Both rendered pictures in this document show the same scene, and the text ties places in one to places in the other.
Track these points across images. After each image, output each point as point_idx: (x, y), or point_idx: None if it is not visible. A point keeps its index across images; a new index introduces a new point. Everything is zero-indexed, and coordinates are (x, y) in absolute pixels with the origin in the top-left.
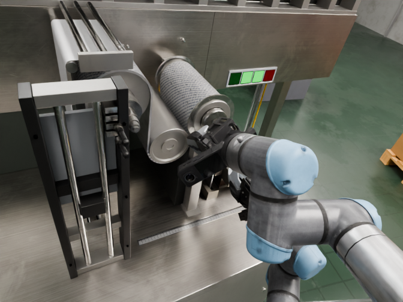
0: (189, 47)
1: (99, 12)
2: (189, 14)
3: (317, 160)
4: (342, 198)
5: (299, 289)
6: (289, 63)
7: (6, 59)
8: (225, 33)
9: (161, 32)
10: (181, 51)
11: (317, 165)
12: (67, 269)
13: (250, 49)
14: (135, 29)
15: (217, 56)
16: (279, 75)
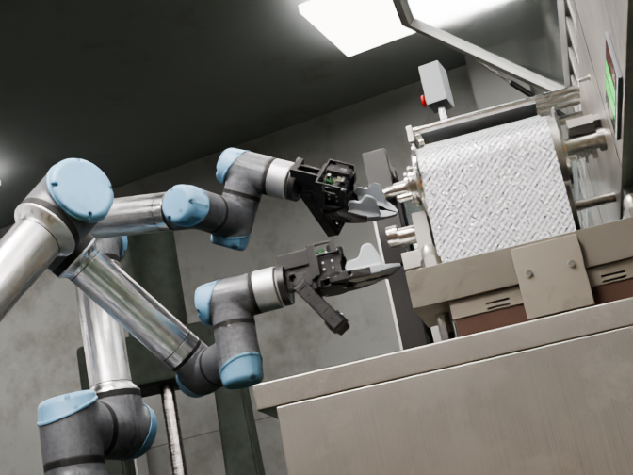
0: (593, 86)
1: (581, 92)
2: (577, 32)
3: (220, 155)
4: (202, 189)
5: (209, 351)
6: (607, 0)
7: (598, 188)
8: (585, 27)
9: (587, 82)
10: (595, 98)
11: (219, 158)
12: None
13: (594, 27)
14: (586, 93)
15: (598, 77)
16: (617, 50)
